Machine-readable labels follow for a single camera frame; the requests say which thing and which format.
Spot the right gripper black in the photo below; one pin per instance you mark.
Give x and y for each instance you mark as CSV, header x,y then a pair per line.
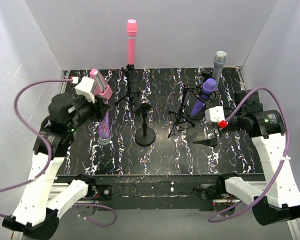
x,y
217,131

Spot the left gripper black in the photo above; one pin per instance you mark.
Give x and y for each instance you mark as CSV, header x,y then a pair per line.
x,y
101,107

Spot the purple glitter microphone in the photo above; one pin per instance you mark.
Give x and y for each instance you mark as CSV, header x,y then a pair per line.
x,y
103,131

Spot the black left-edge clip stand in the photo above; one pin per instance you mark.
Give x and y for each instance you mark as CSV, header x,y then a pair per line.
x,y
144,136

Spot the purple matte microphone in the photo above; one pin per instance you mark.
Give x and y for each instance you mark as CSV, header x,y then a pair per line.
x,y
208,87

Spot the black round-base clip stand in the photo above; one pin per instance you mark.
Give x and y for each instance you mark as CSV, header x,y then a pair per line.
x,y
205,74

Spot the silver grey microphone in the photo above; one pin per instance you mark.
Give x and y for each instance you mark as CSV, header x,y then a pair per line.
x,y
219,61

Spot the pink microphone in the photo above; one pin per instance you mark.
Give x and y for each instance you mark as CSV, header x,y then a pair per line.
x,y
131,30

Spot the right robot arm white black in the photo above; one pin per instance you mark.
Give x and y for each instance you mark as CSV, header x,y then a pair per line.
x,y
268,130

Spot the pink metronome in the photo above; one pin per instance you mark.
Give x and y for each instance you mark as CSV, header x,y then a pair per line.
x,y
101,87

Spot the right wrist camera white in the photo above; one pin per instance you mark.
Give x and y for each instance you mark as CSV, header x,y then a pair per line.
x,y
216,115

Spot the black tripod shock-mount stand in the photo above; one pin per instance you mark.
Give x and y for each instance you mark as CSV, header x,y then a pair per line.
x,y
180,116

